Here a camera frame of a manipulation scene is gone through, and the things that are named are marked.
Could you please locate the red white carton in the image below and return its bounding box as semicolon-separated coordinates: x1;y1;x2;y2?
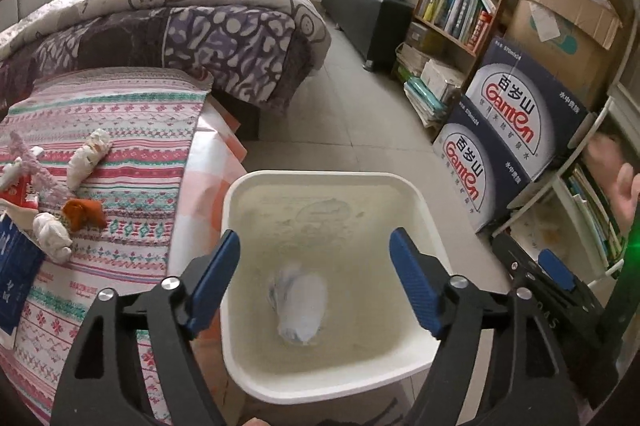
1;173;39;230

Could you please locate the brown cardboard box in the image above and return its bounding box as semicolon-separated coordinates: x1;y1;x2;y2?
506;0;623;108

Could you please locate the orange stained tissue wad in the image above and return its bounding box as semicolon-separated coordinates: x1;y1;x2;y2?
66;129;113;192

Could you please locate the white plastic trash bin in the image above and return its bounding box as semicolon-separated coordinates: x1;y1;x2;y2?
220;170;446;406

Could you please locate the purple grey patterned quilt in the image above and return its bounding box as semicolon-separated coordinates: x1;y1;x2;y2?
1;0;331;114

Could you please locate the striped patterned bed sheet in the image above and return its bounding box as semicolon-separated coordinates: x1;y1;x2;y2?
1;68;210;425

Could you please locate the ganten water box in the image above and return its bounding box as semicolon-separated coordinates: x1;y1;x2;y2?
434;96;530;232
465;38;594;181

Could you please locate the white tissue ball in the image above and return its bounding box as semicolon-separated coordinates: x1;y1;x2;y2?
32;212;73;263

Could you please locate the lower Ganten water box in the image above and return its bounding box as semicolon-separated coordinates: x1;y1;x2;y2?
434;96;530;232

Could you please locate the person's right hand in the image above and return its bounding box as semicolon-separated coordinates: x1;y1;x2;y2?
582;132;639;236

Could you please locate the blue cardboard box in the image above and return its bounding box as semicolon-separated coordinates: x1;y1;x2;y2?
0;215;44;335

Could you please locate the white tissue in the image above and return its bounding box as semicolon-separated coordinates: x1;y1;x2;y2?
268;263;329;346

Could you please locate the black storage bench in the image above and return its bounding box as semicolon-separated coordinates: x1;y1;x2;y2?
321;0;413;72

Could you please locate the upper Ganten water box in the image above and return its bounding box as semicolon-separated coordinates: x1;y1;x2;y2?
465;38;594;181

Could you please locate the stack of books on floor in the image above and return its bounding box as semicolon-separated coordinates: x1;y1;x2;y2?
394;42;464;129

